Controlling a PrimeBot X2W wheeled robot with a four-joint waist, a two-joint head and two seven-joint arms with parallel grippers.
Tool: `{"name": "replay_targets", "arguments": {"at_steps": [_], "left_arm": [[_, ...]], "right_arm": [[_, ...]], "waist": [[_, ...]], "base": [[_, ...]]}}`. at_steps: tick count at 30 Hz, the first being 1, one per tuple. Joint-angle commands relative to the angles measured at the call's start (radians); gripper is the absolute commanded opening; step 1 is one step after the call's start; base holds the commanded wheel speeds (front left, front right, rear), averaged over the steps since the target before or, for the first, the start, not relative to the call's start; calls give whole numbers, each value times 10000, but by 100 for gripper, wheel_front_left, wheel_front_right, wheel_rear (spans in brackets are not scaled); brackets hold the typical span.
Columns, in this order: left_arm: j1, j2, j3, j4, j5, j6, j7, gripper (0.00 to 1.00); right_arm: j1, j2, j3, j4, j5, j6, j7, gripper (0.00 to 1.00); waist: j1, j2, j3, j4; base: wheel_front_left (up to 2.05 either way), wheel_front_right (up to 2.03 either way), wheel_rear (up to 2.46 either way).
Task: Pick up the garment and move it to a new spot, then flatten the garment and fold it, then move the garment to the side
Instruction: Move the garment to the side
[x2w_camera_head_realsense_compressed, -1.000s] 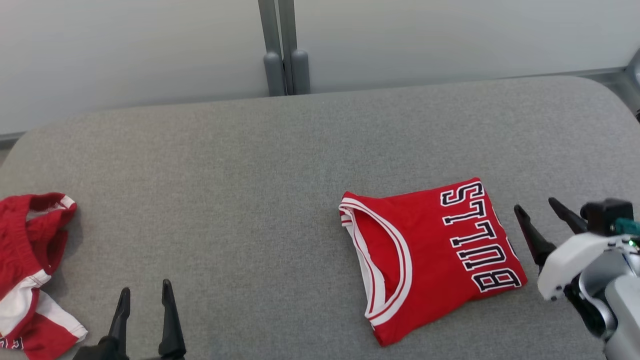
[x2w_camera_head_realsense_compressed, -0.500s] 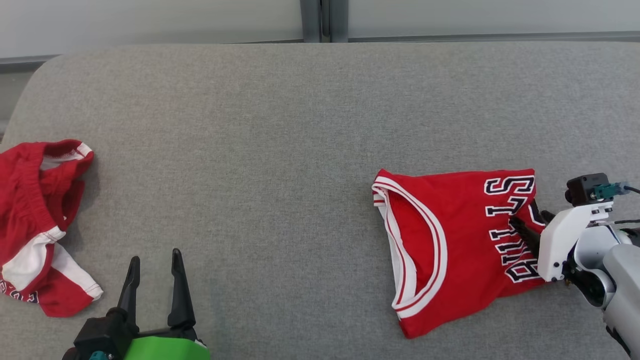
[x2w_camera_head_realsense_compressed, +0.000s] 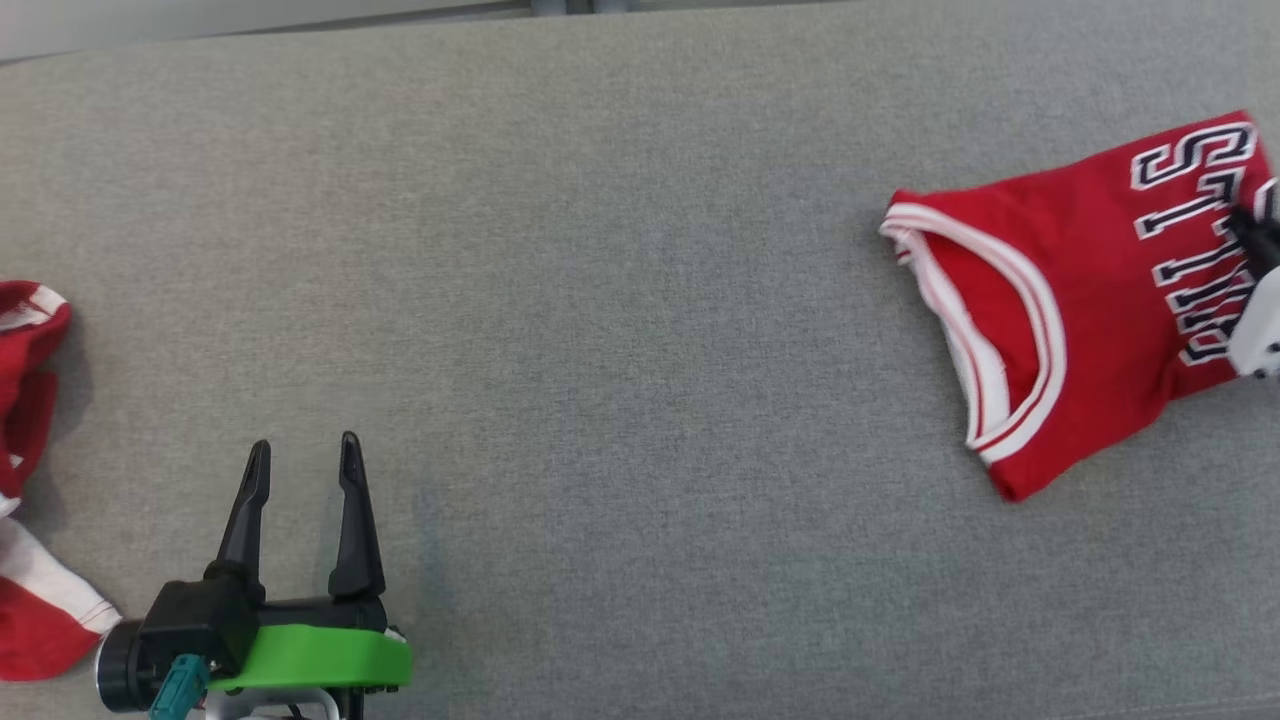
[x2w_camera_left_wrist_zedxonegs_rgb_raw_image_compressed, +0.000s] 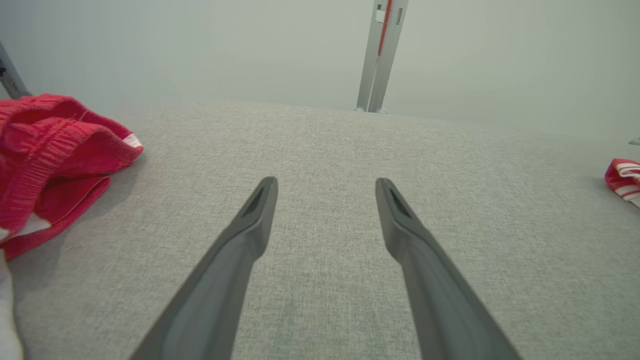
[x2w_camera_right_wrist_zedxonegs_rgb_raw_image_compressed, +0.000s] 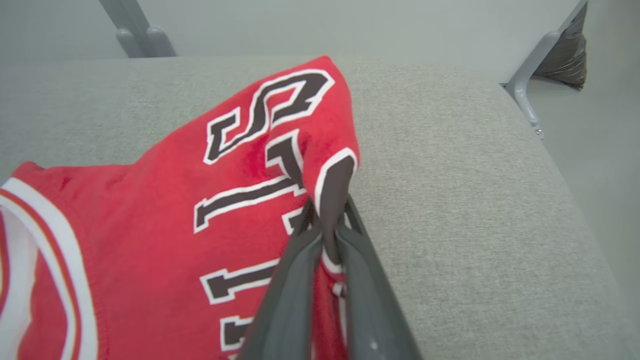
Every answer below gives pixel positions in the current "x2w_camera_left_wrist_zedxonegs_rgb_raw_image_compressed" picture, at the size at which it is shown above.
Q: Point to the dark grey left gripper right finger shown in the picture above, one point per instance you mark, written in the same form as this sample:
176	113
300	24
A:
440	295

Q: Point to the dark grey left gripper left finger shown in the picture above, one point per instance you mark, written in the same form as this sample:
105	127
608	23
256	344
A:
215	290

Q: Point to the red jersey with white sleeves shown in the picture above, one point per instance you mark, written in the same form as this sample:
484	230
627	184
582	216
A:
625	180

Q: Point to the red shorts with white trim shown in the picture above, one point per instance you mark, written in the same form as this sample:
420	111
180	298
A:
45	150

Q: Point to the grey partition post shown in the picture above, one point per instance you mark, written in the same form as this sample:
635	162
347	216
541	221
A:
369	75
11	77
386	75

